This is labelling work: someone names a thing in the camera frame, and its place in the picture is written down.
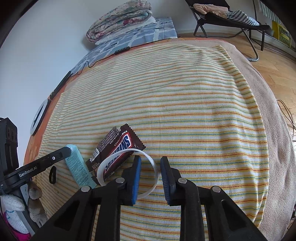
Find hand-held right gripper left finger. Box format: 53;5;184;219
30;155;142;241

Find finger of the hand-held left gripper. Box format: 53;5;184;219
38;146;72;172

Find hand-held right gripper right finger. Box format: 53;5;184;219
160;156;269;241

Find white plastic ring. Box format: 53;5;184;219
97;149;159;200

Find black hair tie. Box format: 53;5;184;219
49;166;57;184

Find light blue packet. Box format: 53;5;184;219
65;144;96;189

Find brown candy bar wrapper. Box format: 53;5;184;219
86;123;147;183

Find orange printed cover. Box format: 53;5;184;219
23;39;185;167

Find beige plush toy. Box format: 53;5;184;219
28;181;48;226

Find white plush toy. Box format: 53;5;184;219
0;194;29;234

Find pink cloth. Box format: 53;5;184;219
8;228;31;241

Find beige towel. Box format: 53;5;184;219
166;38;296;241

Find blue patterned bed sheet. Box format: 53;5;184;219
70;17;178;75

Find folded floral quilt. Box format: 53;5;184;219
86;1;153;43

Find black folding chair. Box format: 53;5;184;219
185;0;271;62

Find pink beige clothes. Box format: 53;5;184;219
194;3;229;18

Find grey striped garment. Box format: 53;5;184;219
225;10;260;26

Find yellow crate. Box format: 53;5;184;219
271;20;292;48

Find black clothes rack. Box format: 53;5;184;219
253;0;296;57

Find green striped hanging cloth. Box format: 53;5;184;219
258;0;278;18

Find white ring light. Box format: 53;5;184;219
30;71;73;136

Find black cable with controller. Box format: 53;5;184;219
69;46;131;76

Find tan floor cable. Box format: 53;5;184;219
276;99;296;130

